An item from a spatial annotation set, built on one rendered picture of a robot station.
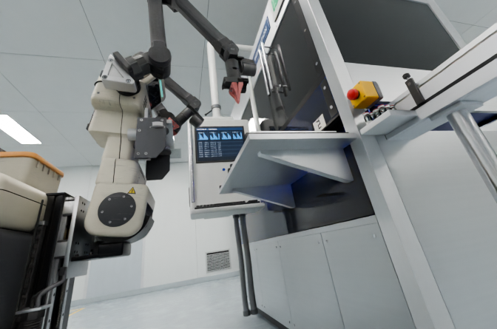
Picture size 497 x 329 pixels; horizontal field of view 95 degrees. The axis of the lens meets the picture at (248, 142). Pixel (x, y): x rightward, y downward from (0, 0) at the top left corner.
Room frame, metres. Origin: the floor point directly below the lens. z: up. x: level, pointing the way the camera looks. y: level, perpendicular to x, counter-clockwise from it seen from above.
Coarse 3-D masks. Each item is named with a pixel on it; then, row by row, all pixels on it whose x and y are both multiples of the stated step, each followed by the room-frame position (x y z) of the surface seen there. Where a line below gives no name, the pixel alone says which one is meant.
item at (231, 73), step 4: (232, 68) 0.71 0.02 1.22; (236, 68) 0.71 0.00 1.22; (228, 72) 0.72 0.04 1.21; (232, 72) 0.71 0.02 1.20; (236, 72) 0.71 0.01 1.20; (228, 76) 0.72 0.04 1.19; (232, 76) 0.71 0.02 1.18; (236, 76) 0.71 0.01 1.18; (240, 76) 0.73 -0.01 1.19; (224, 80) 0.70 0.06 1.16; (240, 80) 0.72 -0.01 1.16; (244, 80) 0.72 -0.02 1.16; (248, 80) 0.72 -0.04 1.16; (224, 84) 0.73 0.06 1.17; (244, 84) 0.75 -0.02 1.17; (224, 88) 0.74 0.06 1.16; (228, 88) 0.75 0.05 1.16
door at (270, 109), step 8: (264, 64) 1.33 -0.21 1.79; (272, 64) 1.22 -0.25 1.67; (272, 72) 1.24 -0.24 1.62; (264, 80) 1.38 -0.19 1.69; (272, 80) 1.26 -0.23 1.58; (256, 88) 1.56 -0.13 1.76; (264, 88) 1.41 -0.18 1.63; (256, 96) 1.59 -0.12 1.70; (264, 96) 1.44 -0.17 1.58; (272, 96) 1.31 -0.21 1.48; (280, 96) 1.22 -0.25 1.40; (256, 104) 1.62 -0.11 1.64; (264, 104) 1.47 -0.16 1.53; (272, 104) 1.34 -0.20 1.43; (280, 104) 1.23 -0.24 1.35; (264, 112) 1.49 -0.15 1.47; (272, 112) 1.36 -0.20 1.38; (280, 112) 1.26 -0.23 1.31; (264, 120) 1.52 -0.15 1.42; (272, 120) 1.39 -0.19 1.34; (280, 120) 1.28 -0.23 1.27; (264, 128) 1.55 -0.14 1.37; (272, 128) 1.41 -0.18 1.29; (280, 128) 1.30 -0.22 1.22
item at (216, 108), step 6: (210, 48) 1.66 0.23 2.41; (210, 54) 1.66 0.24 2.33; (210, 60) 1.66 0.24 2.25; (210, 66) 1.66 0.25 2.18; (210, 72) 1.67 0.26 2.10; (216, 72) 1.69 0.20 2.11; (210, 78) 1.67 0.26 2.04; (216, 78) 1.68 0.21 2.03; (210, 84) 1.68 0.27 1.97; (216, 84) 1.67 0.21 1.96; (216, 90) 1.67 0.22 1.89; (216, 96) 1.67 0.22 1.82; (216, 102) 1.66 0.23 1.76; (216, 108) 1.66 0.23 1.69; (216, 114) 1.66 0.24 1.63
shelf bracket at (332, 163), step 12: (264, 156) 0.75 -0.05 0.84; (276, 156) 0.75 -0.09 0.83; (288, 156) 0.76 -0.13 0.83; (300, 156) 0.77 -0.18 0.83; (312, 156) 0.79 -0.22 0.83; (324, 156) 0.80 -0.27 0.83; (336, 156) 0.82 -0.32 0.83; (300, 168) 0.79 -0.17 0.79; (312, 168) 0.79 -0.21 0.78; (324, 168) 0.80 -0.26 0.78; (336, 168) 0.82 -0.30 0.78; (348, 168) 0.83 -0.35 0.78; (348, 180) 0.83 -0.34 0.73
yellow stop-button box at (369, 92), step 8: (352, 88) 0.69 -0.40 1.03; (360, 88) 0.66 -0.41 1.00; (368, 88) 0.66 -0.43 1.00; (376, 88) 0.67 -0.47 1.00; (360, 96) 0.67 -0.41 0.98; (368, 96) 0.65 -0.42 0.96; (376, 96) 0.66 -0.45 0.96; (352, 104) 0.72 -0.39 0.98; (360, 104) 0.70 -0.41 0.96; (368, 104) 0.70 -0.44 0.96
